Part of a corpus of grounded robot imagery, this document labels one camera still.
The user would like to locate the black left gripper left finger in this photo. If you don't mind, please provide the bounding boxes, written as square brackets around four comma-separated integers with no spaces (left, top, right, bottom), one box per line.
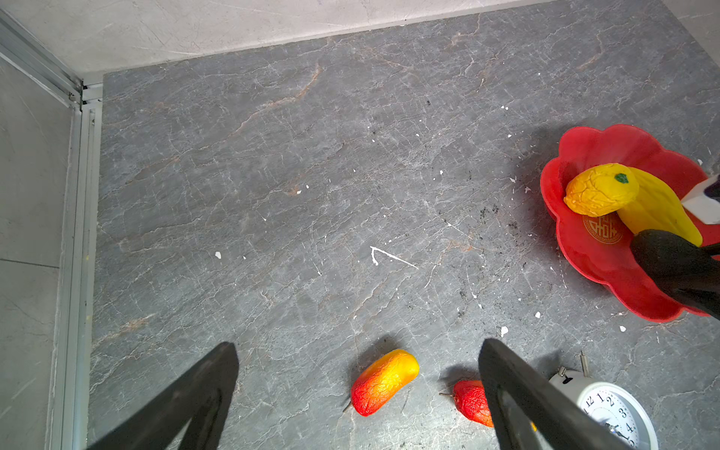
[91,342,239,449]

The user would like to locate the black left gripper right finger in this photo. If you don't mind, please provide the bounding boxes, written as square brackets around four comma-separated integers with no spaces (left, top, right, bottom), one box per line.
[478,339,628,450]

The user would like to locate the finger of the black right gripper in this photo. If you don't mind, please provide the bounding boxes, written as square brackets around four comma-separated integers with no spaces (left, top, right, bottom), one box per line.
[630,230,719,319]

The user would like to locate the long yellow fake fruit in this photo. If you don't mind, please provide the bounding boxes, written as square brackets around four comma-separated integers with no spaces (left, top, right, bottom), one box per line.
[617,167,703,247]

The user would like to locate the round yellow fake fruit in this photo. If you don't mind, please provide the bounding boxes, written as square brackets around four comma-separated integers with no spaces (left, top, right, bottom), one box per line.
[564,163,639,218]

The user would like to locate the red-yellow fake mango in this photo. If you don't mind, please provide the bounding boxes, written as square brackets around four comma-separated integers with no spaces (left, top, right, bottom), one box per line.
[351,349,420,417]
[453,380,494,428]

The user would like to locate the red flower-shaped fruit bowl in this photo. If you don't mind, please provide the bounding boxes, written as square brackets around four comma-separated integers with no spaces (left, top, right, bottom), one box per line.
[540,125,719,323]

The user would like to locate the white alarm clock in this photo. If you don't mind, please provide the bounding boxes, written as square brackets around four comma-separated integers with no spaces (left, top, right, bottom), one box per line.
[549,352,659,450]

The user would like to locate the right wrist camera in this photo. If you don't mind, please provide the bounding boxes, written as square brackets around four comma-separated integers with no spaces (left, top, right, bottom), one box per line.
[682,174,720,225]

